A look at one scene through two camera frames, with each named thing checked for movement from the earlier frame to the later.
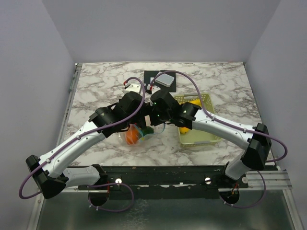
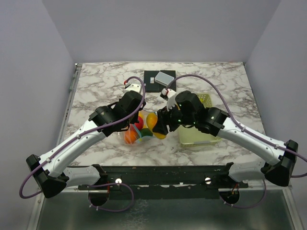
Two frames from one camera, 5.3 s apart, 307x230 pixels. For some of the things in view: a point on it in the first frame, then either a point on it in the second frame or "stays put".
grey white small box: x=164 y=79 stays put
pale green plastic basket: x=197 y=137 stays put
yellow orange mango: x=183 y=130 -> x=151 y=119
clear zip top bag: x=133 y=134 stays put
